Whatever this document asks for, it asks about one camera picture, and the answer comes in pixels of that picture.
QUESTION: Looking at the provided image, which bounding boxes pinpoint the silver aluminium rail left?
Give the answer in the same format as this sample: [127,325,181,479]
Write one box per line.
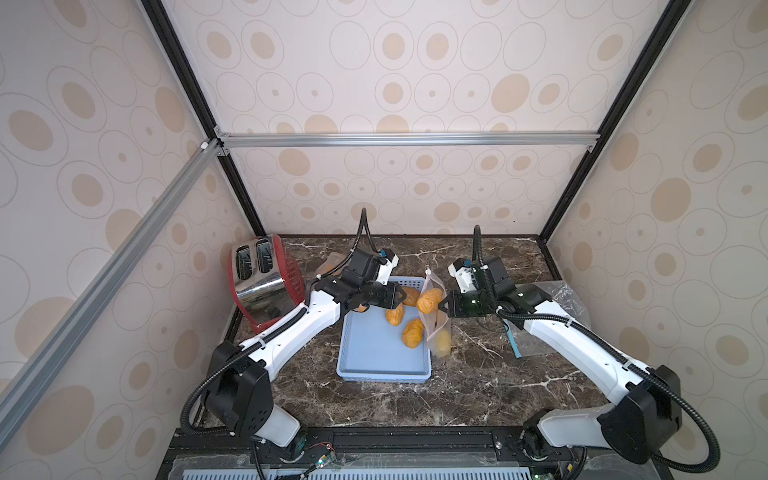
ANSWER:
[1,138,223,449]

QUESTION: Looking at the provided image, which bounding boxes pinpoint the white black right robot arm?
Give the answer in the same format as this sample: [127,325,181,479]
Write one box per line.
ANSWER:
[439,226,721,474]

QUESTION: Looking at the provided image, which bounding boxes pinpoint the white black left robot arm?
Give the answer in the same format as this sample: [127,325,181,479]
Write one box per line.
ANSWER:
[180,209,406,447]

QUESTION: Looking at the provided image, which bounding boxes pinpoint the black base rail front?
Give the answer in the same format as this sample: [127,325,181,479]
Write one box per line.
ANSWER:
[156,427,672,479]

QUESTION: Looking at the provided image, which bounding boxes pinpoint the light blue plastic basket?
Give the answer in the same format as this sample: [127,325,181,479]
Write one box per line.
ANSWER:
[337,306,432,384]

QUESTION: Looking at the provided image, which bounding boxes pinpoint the silver aluminium rail back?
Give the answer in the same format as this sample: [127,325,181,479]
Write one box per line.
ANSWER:
[221,131,600,149]

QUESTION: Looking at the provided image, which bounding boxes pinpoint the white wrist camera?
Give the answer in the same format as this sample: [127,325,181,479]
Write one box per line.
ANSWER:
[376,248,399,285]
[448,258,478,294]

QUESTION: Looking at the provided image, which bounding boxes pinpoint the clear zipper bag blue strip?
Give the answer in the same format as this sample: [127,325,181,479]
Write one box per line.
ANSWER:
[507,280,592,358]

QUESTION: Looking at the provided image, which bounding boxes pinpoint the red and chrome toaster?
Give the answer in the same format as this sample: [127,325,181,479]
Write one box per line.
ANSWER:
[229,234,305,334]

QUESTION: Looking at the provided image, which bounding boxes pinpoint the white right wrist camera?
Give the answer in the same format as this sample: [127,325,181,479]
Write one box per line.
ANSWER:
[448,258,478,294]

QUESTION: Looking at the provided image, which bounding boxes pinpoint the silver aluminium rail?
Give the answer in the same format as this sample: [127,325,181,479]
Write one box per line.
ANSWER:
[1,138,223,449]
[221,131,600,149]

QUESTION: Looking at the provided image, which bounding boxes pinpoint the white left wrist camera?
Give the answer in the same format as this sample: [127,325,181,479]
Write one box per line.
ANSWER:
[376,248,399,285]

